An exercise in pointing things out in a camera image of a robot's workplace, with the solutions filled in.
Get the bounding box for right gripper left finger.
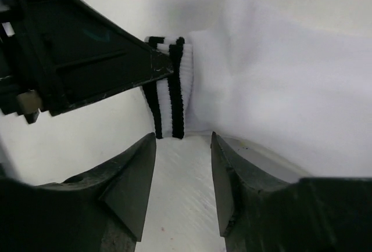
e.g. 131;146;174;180
1;133;156;251

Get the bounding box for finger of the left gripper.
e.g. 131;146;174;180
1;0;173;124

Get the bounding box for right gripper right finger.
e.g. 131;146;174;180
211;134;371;251

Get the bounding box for white sock black stripes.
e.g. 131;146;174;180
142;0;371;177

